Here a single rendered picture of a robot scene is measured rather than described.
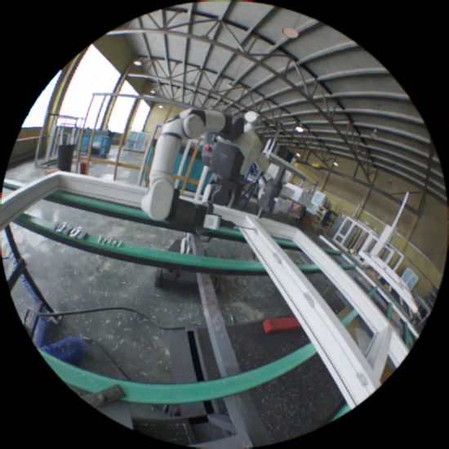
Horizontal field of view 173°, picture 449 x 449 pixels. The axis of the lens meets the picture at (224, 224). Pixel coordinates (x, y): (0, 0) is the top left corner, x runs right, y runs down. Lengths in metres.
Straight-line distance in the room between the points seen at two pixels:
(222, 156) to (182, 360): 0.92
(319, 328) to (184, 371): 0.44
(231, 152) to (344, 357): 0.90
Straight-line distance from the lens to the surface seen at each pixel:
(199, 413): 0.60
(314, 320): 0.46
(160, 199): 0.40
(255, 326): 0.73
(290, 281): 0.49
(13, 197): 0.71
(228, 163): 0.80
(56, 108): 9.13
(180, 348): 0.61
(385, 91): 9.80
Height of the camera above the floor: 1.14
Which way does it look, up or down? 23 degrees down
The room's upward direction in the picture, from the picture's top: 23 degrees clockwise
